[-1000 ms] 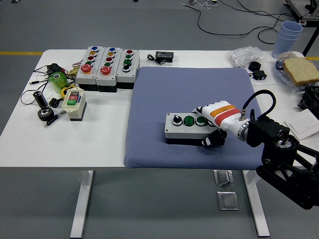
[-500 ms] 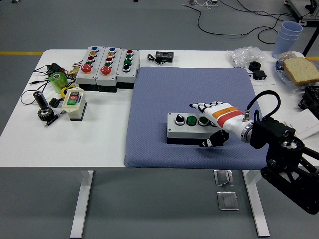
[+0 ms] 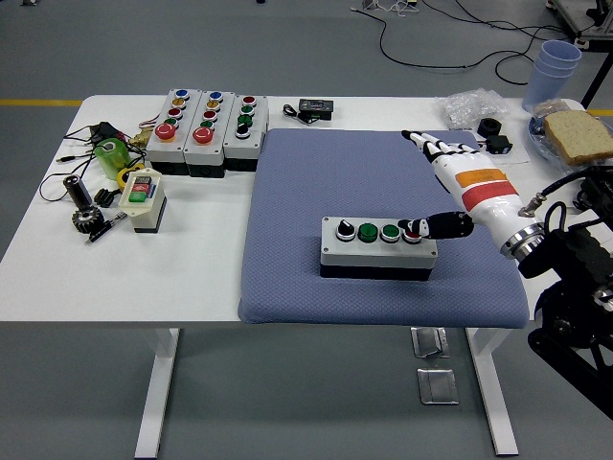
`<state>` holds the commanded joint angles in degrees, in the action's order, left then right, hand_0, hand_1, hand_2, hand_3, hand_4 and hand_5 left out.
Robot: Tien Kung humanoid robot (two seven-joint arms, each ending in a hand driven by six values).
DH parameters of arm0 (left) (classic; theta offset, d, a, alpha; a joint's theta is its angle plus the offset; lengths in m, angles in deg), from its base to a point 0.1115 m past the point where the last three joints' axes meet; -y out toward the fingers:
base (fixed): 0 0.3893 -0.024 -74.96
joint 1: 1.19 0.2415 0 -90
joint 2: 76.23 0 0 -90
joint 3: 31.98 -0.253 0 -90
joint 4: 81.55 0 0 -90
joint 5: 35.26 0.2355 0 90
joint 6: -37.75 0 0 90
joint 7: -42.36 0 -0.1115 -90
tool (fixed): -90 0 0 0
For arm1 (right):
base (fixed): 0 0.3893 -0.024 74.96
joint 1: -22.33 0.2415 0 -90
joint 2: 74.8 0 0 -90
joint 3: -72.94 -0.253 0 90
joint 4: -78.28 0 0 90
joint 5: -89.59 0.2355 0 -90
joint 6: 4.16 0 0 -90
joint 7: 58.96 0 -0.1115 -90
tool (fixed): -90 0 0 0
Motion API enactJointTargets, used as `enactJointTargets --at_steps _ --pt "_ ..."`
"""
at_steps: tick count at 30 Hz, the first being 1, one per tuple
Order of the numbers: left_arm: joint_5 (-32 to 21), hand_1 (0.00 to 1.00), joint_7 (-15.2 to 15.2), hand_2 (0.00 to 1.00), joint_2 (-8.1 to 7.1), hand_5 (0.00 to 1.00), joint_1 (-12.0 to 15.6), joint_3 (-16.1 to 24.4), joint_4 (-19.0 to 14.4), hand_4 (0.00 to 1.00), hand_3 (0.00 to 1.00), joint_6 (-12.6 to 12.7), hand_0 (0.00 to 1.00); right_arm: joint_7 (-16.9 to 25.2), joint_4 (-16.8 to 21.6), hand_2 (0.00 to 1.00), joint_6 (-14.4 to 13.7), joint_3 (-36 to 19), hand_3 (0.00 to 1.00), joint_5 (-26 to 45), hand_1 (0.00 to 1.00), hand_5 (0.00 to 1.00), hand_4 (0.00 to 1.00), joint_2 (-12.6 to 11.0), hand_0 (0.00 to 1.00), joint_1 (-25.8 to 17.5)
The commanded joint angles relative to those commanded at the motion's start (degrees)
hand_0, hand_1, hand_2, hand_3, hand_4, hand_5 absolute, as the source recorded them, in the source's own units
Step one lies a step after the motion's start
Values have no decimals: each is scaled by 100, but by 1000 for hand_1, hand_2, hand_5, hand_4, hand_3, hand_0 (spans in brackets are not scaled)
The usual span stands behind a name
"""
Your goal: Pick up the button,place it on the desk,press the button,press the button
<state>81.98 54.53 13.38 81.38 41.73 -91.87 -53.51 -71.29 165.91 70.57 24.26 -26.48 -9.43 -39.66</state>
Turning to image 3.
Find slice of bread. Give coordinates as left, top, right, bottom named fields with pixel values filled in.
left=542, top=110, right=613, bottom=168

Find metal floor socket plate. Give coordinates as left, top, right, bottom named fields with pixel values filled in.
left=410, top=327, right=451, bottom=359
left=416, top=367, right=460, bottom=406

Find black power adapter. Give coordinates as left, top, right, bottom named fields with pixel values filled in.
left=90, top=122, right=126, bottom=145

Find black pen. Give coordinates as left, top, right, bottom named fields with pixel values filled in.
left=84, top=212, right=128, bottom=246

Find grey four-button control box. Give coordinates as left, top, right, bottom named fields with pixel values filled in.
left=222, top=93, right=270, bottom=173
left=319, top=216, right=440, bottom=283

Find black coiled meter cable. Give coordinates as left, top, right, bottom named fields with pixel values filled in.
left=281, top=103, right=312, bottom=128

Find small black block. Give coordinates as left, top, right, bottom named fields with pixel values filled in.
left=478, top=135, right=512, bottom=155

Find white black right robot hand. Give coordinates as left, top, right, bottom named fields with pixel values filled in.
left=397, top=127, right=545, bottom=245

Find large black gear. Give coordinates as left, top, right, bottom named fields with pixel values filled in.
left=71, top=206, right=106, bottom=235

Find white floor cables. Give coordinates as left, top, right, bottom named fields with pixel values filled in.
left=351, top=0, right=422, bottom=18

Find black digital meter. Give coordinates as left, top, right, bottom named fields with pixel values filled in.
left=297, top=98, right=336, bottom=122

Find white table leg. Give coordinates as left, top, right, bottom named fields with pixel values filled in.
left=465, top=328, right=520, bottom=456
left=133, top=328, right=182, bottom=459

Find black metal cylinder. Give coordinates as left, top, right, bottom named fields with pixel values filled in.
left=63, top=174, right=94, bottom=208

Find blue-grey quilted mat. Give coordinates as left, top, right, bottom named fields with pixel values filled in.
left=238, top=126, right=532, bottom=330

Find clear plastic bag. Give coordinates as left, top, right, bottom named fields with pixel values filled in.
left=435, top=89, right=509, bottom=130

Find blue plate in plastic wrap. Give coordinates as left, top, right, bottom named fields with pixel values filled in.
left=528, top=100, right=613, bottom=178

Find white paper sheet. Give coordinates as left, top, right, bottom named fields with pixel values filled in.
left=449, top=126, right=532, bottom=167

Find green tape roll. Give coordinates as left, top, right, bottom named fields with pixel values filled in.
left=93, top=137, right=132, bottom=182

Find stack of blue cups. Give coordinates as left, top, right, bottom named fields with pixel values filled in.
left=521, top=39, right=583, bottom=115

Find thin black wires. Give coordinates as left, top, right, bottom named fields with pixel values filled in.
left=39, top=125, right=149, bottom=202

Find metal frame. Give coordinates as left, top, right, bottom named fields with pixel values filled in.
left=545, top=0, right=613, bottom=109

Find yellow tape roll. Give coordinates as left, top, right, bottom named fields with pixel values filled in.
left=116, top=162, right=147, bottom=188

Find black device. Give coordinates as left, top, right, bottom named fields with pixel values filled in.
left=574, top=167, right=613, bottom=215

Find grey five-button emergency-stop box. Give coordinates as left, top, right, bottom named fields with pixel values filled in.
left=183, top=89, right=237, bottom=179
left=145, top=88, right=203, bottom=176

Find small white red-green switch box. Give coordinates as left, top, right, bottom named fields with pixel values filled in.
left=118, top=167, right=169, bottom=235

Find black floor cable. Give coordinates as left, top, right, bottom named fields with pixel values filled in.
left=352, top=0, right=583, bottom=87

